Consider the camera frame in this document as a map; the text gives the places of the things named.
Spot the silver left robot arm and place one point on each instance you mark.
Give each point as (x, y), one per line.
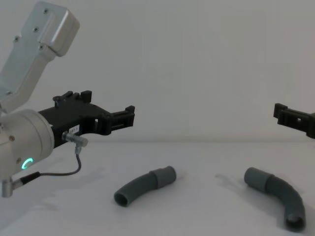
(24, 137)

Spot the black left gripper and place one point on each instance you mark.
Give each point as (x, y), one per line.
(71, 118)

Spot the white curtain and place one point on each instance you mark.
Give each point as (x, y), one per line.
(192, 61)

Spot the white table cloth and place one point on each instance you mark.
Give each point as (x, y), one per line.
(197, 201)

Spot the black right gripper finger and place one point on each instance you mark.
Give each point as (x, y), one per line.
(295, 119)

